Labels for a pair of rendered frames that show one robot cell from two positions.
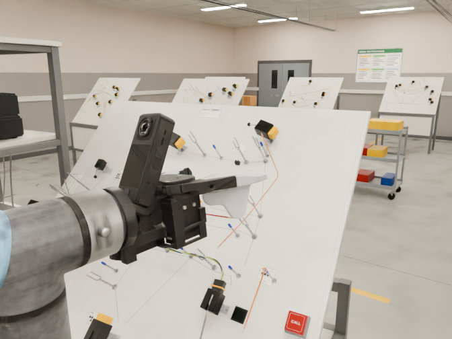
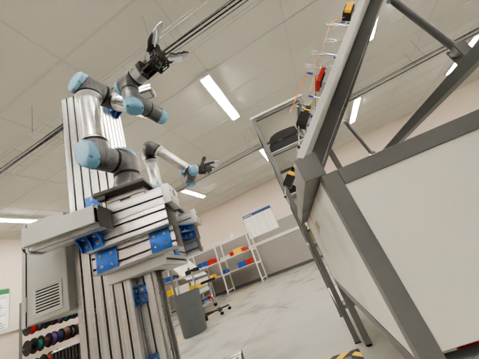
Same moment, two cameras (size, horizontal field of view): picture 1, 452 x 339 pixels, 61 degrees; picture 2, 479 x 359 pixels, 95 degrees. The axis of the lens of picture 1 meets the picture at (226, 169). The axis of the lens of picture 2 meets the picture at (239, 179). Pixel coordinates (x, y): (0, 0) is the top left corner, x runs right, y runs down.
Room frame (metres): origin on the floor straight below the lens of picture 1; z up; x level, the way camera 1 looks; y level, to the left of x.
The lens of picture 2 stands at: (0.36, -0.58, 0.67)
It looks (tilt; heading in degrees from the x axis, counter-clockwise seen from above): 21 degrees up; 69
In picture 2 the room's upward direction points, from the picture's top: 21 degrees counter-clockwise
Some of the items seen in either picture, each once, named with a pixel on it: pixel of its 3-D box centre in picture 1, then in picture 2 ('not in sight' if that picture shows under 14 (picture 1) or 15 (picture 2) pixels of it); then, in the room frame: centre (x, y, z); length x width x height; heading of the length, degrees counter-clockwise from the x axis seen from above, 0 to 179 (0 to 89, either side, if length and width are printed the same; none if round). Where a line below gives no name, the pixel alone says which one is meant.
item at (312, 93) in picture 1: (307, 118); not in sight; (7.99, -1.67, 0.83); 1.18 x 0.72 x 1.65; 54
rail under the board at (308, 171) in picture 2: not in sight; (304, 205); (0.99, 0.36, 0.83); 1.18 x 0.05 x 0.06; 61
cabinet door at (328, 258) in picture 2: not in sight; (325, 248); (1.14, 0.59, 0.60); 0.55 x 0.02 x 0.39; 61
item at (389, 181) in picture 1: (366, 155); not in sight; (5.59, -2.08, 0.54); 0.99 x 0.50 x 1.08; 56
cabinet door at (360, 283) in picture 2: not in sight; (341, 252); (0.88, 0.11, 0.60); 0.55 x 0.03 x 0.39; 61
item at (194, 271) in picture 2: not in sight; (197, 289); (0.63, 5.92, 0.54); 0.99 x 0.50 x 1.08; 57
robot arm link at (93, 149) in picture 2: not in sight; (93, 120); (0.13, 0.37, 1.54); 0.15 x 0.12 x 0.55; 48
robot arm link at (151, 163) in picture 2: not in sight; (155, 177); (0.33, 1.08, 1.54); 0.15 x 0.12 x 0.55; 100
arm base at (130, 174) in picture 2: not in sight; (128, 184); (0.22, 0.47, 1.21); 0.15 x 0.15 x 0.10
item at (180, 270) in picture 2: not in sight; (189, 281); (0.52, 7.14, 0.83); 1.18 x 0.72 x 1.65; 56
